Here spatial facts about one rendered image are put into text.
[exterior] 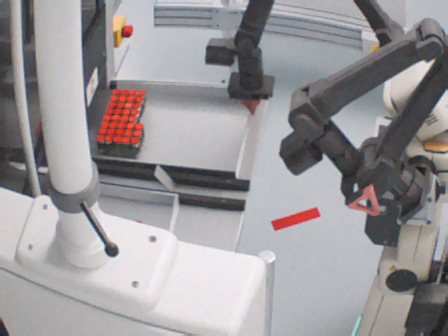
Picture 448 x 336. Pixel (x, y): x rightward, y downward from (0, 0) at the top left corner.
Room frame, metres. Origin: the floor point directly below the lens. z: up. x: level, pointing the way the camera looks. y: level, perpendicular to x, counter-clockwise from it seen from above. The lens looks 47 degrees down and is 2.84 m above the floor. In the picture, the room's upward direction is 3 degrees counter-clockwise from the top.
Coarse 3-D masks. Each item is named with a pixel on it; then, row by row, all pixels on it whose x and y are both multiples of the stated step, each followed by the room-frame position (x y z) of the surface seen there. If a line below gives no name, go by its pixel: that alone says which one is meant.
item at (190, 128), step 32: (160, 96) 2.06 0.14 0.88; (192, 96) 2.05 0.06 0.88; (224, 96) 2.04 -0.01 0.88; (160, 128) 1.95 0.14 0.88; (192, 128) 1.94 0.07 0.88; (224, 128) 1.94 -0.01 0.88; (96, 160) 1.84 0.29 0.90; (128, 160) 1.83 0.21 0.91; (160, 160) 1.85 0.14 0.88; (192, 160) 1.85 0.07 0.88; (224, 160) 1.84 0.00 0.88
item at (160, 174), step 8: (160, 168) 1.78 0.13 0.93; (160, 176) 1.76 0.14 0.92; (168, 176) 1.78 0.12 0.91; (168, 184) 1.76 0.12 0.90; (176, 184) 1.78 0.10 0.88; (184, 192) 1.76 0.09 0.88; (192, 192) 1.75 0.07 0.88; (200, 192) 1.75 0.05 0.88; (208, 192) 1.75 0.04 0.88; (216, 192) 1.75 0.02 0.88
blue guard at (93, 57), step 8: (104, 16) 2.10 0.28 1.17; (104, 24) 2.10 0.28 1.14; (96, 32) 2.03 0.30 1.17; (104, 32) 2.10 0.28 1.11; (96, 40) 2.03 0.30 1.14; (104, 40) 2.09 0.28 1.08; (88, 48) 1.97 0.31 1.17; (96, 48) 2.03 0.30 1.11; (104, 48) 2.09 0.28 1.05; (88, 56) 1.97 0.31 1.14; (96, 56) 2.03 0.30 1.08; (104, 56) 2.09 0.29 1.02; (88, 64) 1.97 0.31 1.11; (96, 64) 2.03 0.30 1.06; (88, 72) 1.96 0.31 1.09; (88, 80) 1.96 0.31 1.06; (40, 168) 1.58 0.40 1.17; (48, 168) 1.63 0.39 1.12; (40, 176) 1.57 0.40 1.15; (40, 184) 1.56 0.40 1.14; (48, 192) 1.60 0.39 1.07
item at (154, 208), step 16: (112, 192) 1.75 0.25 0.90; (128, 192) 1.74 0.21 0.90; (144, 192) 1.73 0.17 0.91; (160, 192) 1.73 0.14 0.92; (112, 208) 1.71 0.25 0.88; (128, 208) 1.71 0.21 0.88; (144, 208) 1.71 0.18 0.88; (160, 208) 1.71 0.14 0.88; (176, 208) 1.70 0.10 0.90; (160, 224) 1.67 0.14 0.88
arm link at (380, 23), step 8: (352, 0) 1.90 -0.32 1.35; (360, 0) 1.89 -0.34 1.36; (368, 0) 1.89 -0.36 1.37; (360, 8) 1.89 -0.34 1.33; (368, 8) 1.89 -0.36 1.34; (376, 8) 1.89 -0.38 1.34; (368, 16) 1.88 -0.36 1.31; (376, 16) 1.88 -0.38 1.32; (384, 16) 1.89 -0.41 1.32; (376, 24) 1.87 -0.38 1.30; (384, 24) 1.87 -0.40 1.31; (392, 24) 1.91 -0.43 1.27; (376, 32) 1.86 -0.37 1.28; (384, 32) 1.85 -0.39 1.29; (384, 40) 1.84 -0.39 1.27; (392, 40) 1.84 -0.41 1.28
